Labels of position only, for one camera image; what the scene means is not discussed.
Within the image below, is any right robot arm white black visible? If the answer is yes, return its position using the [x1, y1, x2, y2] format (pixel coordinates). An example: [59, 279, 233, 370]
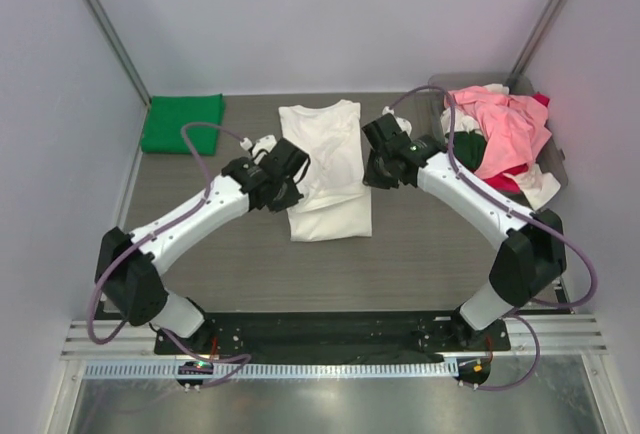
[362, 113, 566, 348]

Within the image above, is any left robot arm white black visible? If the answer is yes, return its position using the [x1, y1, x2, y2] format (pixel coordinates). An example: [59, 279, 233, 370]
[95, 136, 311, 353]

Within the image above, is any dark green t shirt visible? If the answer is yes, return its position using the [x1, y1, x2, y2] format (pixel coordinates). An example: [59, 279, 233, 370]
[453, 131, 487, 172]

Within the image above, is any red t shirt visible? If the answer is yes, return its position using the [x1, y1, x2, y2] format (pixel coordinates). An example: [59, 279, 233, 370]
[475, 94, 551, 193]

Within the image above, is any clear plastic bin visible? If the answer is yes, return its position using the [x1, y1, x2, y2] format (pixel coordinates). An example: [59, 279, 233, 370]
[420, 72, 569, 189]

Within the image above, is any folded green t shirt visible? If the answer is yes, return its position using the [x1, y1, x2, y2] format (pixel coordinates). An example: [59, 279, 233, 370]
[140, 94, 225, 154]

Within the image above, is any pink t shirt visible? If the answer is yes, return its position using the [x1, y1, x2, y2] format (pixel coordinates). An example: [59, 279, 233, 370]
[444, 86, 551, 180]

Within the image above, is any cream white t shirt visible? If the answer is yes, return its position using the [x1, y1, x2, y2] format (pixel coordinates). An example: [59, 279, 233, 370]
[441, 84, 561, 210]

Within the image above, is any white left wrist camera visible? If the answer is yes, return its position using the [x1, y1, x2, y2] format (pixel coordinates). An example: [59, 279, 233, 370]
[239, 135, 277, 157]

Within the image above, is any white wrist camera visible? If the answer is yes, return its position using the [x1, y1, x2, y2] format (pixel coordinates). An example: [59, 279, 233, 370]
[239, 135, 277, 157]
[382, 106, 412, 135]

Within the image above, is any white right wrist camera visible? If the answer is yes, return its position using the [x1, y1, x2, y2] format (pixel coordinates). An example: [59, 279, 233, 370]
[382, 106, 412, 135]

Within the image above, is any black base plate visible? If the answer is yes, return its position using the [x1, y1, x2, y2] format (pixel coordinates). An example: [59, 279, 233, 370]
[179, 311, 511, 357]

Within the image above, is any white slotted cable duct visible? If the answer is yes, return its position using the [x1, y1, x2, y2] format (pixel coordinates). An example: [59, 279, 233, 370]
[84, 359, 459, 380]

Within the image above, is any aluminium rail frame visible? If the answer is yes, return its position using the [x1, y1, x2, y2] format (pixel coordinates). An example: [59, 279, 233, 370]
[60, 313, 609, 360]

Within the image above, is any right corner aluminium post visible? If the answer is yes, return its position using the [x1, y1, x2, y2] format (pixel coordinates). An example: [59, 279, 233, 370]
[507, 0, 568, 87]

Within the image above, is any corner aluminium post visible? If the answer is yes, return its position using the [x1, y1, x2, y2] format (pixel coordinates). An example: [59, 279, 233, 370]
[84, 0, 151, 107]
[507, 0, 568, 87]

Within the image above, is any left corner aluminium post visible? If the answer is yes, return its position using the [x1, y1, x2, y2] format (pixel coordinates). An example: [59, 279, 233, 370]
[84, 0, 151, 107]

